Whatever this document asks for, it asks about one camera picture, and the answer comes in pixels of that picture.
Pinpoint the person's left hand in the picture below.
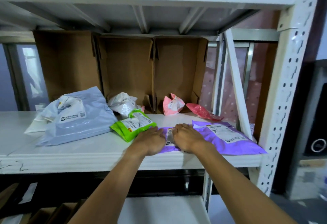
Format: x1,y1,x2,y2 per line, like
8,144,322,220
126,126,167,157

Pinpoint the person's right hand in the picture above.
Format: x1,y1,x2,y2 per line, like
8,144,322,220
172,123,214,154

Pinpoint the purple mailer bag front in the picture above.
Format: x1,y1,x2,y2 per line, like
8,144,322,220
156,126,182,153

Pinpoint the purple mailer bag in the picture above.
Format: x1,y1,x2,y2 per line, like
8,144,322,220
191,120,267,156
156,126,182,153

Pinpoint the green mailer bag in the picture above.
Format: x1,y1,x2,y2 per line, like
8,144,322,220
110,109,157,143

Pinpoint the red mailer bag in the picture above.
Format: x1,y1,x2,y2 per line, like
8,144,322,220
186,103,225,122

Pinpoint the large grey-blue mailer bag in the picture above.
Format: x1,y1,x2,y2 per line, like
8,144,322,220
35,86,119,147

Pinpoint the person's left forearm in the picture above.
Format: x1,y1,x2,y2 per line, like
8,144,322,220
67,149,146,224

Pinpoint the person's right forearm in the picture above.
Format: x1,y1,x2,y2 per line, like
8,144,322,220
199,142,298,224

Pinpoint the white metal shelf rack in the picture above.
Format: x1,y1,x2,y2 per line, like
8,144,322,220
0,0,325,224

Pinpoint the open brown cardboard box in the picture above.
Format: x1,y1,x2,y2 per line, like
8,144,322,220
33,30,103,102
92,36,155,113
153,37,209,114

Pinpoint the black package with white label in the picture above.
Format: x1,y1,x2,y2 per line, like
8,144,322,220
7,180,39,206

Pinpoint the cardboard carton with white label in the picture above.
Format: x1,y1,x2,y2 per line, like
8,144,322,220
0,213,31,224

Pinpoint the black device with white ring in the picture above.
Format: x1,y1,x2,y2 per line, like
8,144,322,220
304,82,327,157

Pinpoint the metal window frame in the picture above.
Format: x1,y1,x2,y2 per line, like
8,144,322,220
0,43,49,111

